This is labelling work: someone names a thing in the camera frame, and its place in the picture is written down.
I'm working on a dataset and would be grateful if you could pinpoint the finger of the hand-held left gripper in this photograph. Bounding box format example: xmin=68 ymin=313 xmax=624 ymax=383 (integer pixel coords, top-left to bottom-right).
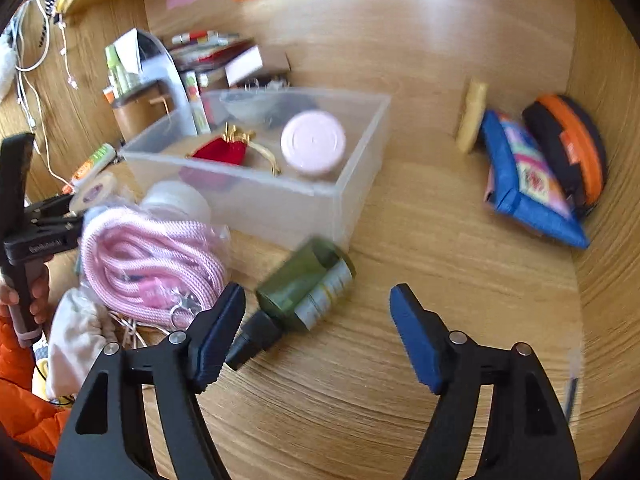
xmin=47 ymin=214 xmax=85 ymax=234
xmin=22 ymin=194 xmax=76 ymax=222

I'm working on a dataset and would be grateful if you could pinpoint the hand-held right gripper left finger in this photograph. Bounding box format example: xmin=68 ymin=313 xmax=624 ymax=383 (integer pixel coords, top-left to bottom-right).
xmin=52 ymin=282 xmax=248 ymax=480

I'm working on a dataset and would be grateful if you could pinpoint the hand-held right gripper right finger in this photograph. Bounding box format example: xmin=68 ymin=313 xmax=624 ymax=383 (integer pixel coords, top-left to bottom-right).
xmin=389 ymin=283 xmax=583 ymax=480

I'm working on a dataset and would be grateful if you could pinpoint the cream jar purple label lid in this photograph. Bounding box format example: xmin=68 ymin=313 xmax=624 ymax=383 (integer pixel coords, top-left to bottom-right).
xmin=69 ymin=171 xmax=118 ymax=213

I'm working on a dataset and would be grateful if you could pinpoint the pink rope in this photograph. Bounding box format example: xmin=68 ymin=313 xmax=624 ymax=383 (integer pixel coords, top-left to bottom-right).
xmin=80 ymin=207 xmax=232 ymax=326

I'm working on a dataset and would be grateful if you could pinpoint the green bottle black cap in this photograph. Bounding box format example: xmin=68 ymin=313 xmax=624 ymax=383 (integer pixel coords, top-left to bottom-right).
xmin=224 ymin=237 xmax=357 ymax=372

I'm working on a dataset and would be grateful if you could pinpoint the white cloth pouch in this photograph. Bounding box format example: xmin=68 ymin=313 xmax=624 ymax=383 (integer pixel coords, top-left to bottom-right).
xmin=47 ymin=287 xmax=118 ymax=401

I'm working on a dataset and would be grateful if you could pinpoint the clear plastic storage box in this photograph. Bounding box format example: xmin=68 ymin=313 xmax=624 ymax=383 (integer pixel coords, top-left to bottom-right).
xmin=120 ymin=87 xmax=392 ymax=253

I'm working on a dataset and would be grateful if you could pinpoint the person's left forearm orange sleeve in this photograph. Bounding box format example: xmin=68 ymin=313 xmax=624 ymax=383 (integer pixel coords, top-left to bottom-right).
xmin=0 ymin=312 xmax=71 ymax=480

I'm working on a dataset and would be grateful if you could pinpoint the wooden desktop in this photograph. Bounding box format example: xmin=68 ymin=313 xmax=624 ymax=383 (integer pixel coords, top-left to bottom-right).
xmin=30 ymin=85 xmax=601 ymax=480

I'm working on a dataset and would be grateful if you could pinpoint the person's left hand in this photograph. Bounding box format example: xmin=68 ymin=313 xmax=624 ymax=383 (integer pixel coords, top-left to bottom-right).
xmin=0 ymin=262 xmax=52 ymax=346

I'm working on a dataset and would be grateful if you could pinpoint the orange green tube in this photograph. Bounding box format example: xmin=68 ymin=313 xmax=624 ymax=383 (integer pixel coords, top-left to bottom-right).
xmin=62 ymin=143 xmax=118 ymax=196

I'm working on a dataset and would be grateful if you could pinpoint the white round jar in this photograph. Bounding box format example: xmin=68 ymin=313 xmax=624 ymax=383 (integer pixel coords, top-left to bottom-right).
xmin=141 ymin=180 xmax=212 ymax=223

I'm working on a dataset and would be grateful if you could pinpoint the green white tube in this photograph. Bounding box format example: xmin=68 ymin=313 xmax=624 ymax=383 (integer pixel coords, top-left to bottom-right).
xmin=105 ymin=42 xmax=138 ymax=101

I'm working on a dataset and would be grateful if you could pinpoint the dark thin stick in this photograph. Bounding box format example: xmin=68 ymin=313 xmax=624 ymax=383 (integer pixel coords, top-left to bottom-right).
xmin=565 ymin=350 xmax=583 ymax=418

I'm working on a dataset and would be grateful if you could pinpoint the fruit printed narrow box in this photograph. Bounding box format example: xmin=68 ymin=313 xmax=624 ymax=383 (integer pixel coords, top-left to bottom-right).
xmin=182 ymin=70 xmax=211 ymax=135

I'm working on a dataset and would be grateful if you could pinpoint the white paper folder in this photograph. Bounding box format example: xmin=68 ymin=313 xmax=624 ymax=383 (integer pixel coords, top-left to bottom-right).
xmin=105 ymin=29 xmax=198 ymax=136

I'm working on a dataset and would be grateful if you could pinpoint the blue fabric pouch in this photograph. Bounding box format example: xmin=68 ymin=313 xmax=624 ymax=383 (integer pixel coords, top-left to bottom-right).
xmin=482 ymin=109 xmax=591 ymax=250

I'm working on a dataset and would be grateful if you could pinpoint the pink round jar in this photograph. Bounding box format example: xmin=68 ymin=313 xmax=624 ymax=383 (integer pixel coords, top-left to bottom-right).
xmin=280 ymin=111 xmax=347 ymax=178

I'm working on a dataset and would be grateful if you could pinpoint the white cardboard box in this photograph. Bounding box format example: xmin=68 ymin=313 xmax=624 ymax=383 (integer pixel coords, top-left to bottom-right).
xmin=225 ymin=45 xmax=263 ymax=87

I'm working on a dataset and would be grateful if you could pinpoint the orange black round case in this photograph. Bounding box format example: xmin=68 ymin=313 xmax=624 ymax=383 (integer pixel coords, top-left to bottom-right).
xmin=521 ymin=94 xmax=608 ymax=218

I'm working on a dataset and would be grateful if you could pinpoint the white cable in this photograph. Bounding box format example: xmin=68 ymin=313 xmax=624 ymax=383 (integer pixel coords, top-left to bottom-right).
xmin=14 ymin=0 xmax=76 ymax=192

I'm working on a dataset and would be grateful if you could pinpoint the red velvet pouch gold cord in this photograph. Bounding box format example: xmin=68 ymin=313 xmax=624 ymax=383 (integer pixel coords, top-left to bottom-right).
xmin=186 ymin=121 xmax=282 ymax=177

